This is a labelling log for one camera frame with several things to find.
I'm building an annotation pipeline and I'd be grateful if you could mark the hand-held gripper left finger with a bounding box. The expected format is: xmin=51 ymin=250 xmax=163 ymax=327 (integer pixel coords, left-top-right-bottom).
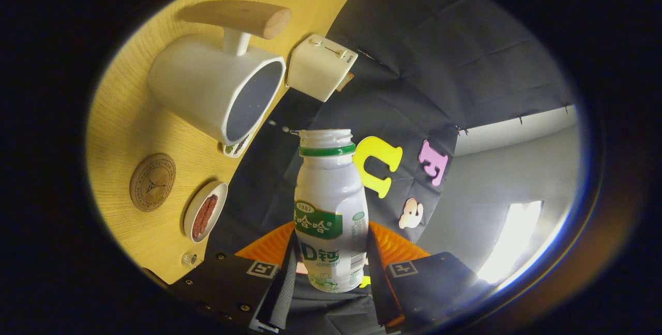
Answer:
xmin=168 ymin=221 xmax=298 ymax=333

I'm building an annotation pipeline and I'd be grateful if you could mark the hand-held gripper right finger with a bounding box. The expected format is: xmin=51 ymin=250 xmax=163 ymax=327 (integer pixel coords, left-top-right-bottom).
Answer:
xmin=366 ymin=220 xmax=479 ymax=331

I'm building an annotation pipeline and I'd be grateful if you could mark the round cork coaster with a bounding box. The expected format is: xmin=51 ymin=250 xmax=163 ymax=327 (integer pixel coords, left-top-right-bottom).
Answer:
xmin=129 ymin=153 xmax=177 ymax=212

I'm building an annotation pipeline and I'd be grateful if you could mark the white juice bottle green label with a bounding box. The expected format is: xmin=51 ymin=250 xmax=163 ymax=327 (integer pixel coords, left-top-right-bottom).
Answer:
xmin=293 ymin=128 xmax=370 ymax=294

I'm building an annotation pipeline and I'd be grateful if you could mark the white cup wooden handle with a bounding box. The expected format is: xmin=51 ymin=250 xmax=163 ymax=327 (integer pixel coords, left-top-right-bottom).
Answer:
xmin=147 ymin=0 xmax=292 ymax=146

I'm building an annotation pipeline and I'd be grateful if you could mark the red meat slice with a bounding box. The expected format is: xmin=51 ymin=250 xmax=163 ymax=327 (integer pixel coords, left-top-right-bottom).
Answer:
xmin=192 ymin=203 xmax=212 ymax=240
xmin=201 ymin=194 xmax=219 ymax=227

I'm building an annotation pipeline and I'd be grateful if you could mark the white round plate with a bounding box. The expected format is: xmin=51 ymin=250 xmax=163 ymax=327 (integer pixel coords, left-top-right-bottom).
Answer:
xmin=183 ymin=180 xmax=229 ymax=243

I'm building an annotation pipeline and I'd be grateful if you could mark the bright ceiling light panel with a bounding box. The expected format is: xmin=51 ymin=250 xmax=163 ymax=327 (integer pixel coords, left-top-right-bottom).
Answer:
xmin=476 ymin=201 xmax=544 ymax=285

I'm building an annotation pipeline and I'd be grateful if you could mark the white divided dish with beans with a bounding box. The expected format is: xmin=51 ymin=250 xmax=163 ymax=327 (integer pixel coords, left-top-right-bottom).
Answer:
xmin=222 ymin=131 xmax=254 ymax=158

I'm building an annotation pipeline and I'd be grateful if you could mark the wooden table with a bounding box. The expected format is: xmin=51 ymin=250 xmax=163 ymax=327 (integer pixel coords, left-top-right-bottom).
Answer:
xmin=85 ymin=0 xmax=383 ymax=284

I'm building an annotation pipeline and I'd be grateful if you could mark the cream toaster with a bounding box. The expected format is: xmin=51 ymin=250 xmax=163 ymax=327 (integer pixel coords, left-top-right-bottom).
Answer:
xmin=286 ymin=34 xmax=358 ymax=103

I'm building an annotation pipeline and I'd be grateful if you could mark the black backdrop cloth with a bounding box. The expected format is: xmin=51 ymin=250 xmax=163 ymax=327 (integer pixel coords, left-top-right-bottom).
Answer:
xmin=204 ymin=0 xmax=577 ymax=335

